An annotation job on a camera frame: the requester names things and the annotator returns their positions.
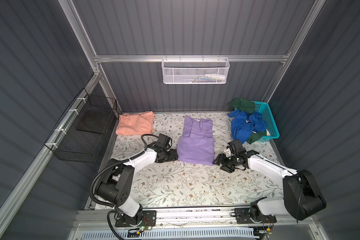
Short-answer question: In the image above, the floral table mat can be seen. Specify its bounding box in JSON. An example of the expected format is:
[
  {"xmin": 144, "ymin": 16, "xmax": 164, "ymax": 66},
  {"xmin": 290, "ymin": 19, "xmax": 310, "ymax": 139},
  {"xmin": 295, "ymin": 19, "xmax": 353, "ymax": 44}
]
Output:
[{"xmin": 110, "ymin": 112, "xmax": 285, "ymax": 208}]

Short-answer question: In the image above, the black wire mesh basket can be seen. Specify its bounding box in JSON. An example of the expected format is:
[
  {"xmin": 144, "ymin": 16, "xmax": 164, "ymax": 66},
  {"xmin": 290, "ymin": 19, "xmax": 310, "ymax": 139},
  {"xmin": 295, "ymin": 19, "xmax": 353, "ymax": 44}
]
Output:
[{"xmin": 45, "ymin": 91, "xmax": 118, "ymax": 164}]

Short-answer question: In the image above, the white bottle in basket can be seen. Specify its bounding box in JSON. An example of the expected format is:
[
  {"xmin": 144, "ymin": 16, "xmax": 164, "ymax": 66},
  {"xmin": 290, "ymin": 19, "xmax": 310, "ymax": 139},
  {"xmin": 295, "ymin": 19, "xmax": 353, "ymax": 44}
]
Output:
[{"xmin": 205, "ymin": 74, "xmax": 227, "ymax": 82}]

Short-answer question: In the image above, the white slotted cable duct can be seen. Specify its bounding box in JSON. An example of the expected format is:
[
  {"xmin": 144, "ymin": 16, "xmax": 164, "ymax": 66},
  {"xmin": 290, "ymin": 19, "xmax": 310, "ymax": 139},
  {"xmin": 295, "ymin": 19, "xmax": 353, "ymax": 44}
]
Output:
[{"xmin": 79, "ymin": 226, "xmax": 256, "ymax": 240}]

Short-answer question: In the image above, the folded pink t-shirt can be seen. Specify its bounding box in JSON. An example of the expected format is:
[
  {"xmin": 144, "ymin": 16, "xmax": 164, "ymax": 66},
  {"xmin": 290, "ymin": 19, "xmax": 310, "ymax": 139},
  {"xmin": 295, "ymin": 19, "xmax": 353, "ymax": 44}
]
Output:
[{"xmin": 116, "ymin": 111, "xmax": 155, "ymax": 136}]

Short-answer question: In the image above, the purple t-shirt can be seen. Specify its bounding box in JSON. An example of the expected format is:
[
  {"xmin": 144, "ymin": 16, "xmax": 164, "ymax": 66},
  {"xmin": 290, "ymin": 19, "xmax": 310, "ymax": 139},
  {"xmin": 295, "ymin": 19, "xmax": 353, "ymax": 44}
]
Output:
[{"xmin": 177, "ymin": 116, "xmax": 215, "ymax": 166}]

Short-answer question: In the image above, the teal plastic basket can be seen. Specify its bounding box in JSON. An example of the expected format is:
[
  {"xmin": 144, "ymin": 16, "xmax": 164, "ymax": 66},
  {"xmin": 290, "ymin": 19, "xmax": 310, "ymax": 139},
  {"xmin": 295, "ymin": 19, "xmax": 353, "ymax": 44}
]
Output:
[{"xmin": 254, "ymin": 101, "xmax": 280, "ymax": 143}]

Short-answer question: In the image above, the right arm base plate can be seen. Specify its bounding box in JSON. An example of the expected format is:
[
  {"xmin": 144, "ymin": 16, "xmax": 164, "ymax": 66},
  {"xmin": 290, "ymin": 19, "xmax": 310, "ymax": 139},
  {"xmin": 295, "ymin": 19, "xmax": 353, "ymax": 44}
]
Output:
[{"xmin": 230, "ymin": 207, "xmax": 277, "ymax": 225}]

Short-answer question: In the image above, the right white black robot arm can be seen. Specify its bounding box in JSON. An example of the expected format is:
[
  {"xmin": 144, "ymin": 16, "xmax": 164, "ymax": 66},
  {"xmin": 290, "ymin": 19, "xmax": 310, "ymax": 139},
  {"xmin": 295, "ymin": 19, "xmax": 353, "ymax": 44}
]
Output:
[{"xmin": 213, "ymin": 140, "xmax": 327, "ymax": 224}]

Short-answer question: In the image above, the white wire mesh basket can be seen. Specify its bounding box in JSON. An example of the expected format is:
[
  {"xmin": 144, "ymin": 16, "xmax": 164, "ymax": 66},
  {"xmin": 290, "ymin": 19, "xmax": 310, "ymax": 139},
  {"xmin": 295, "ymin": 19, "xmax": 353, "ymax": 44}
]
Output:
[{"xmin": 161, "ymin": 58, "xmax": 230, "ymax": 85}]

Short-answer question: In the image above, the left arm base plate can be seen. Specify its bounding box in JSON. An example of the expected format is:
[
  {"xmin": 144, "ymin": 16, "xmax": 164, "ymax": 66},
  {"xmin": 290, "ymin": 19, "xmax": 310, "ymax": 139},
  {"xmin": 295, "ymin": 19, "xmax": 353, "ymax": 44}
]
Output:
[{"xmin": 115, "ymin": 210, "xmax": 157, "ymax": 228}]

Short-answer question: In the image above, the dark green t-shirt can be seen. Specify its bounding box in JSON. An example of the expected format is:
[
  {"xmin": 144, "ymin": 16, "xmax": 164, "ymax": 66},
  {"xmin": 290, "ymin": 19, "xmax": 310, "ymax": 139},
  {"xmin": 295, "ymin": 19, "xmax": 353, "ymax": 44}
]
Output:
[{"xmin": 228, "ymin": 98, "xmax": 256, "ymax": 114}]

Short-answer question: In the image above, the blue t-shirt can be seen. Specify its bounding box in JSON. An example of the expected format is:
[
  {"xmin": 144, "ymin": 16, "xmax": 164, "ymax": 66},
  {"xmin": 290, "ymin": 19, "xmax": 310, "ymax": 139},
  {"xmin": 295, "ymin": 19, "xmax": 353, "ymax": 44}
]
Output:
[{"xmin": 228, "ymin": 110, "xmax": 268, "ymax": 144}]

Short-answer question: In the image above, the aluminium mounting rail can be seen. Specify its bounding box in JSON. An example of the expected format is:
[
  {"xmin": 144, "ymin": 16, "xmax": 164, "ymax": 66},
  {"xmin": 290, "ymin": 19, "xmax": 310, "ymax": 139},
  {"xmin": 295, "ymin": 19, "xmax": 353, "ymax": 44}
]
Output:
[{"xmin": 72, "ymin": 205, "xmax": 319, "ymax": 231}]

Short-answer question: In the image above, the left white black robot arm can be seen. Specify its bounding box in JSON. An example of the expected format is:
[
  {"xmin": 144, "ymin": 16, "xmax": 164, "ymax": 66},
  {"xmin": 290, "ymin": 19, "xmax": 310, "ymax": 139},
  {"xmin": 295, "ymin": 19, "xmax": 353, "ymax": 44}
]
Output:
[{"xmin": 90, "ymin": 134, "xmax": 178, "ymax": 225}]

